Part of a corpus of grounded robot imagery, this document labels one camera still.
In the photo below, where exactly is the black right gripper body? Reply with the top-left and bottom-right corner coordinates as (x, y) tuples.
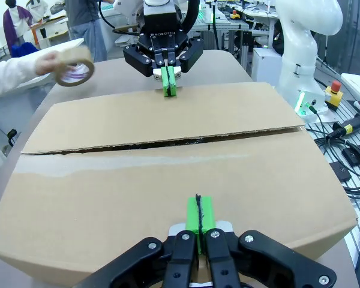
(137, 11), (190, 61)

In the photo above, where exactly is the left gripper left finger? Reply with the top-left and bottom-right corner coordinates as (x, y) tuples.
(76, 194), (202, 288)

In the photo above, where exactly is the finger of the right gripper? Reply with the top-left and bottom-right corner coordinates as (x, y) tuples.
(122, 44), (170, 99)
(167, 37), (205, 98)

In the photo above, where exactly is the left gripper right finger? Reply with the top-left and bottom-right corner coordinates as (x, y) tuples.
(197, 194), (338, 288)

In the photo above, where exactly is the brown packing tape roll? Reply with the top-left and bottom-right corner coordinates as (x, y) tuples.
(53, 47), (96, 88)

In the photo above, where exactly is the brown cardboard box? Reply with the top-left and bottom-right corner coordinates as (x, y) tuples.
(0, 81), (359, 288)

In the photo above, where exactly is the person left forearm white sleeve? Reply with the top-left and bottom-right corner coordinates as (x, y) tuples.
(0, 56), (40, 100)

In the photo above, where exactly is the person left hand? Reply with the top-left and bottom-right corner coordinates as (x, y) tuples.
(34, 50), (64, 77)

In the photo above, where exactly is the person in grey top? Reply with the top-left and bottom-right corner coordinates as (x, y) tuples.
(64, 0), (109, 63)

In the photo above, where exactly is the white cabinet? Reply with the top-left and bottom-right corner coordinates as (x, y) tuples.
(251, 47), (283, 88)

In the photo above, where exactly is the orange legged table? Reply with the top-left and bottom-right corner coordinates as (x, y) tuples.
(29, 15), (70, 49)

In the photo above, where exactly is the mannequin with white hoodie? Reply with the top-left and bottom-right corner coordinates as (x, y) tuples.
(26, 0), (50, 24)

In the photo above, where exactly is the blue fabric seat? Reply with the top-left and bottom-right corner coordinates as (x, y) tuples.
(10, 41), (40, 58)

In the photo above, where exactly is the mannequin with purple garment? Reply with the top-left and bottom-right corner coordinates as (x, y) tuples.
(2, 0), (34, 58)

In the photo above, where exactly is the red emergency stop button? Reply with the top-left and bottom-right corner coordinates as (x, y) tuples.
(323, 79), (345, 112)

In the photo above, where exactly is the black square pad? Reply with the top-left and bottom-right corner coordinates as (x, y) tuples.
(341, 145), (360, 165)
(329, 161), (354, 183)

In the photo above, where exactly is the white curved workbench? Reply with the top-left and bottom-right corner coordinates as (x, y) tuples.
(340, 71), (360, 101)

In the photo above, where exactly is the black cylinder yellow label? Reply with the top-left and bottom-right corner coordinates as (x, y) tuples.
(326, 115), (360, 141)

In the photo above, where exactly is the black braided cable sleeve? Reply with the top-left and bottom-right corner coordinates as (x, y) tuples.
(173, 0), (201, 35)

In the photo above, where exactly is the aluminium frame table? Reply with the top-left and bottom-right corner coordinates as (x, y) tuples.
(191, 17), (253, 70)

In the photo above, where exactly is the thin black camera cable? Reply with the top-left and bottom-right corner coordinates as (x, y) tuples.
(97, 0), (142, 37)

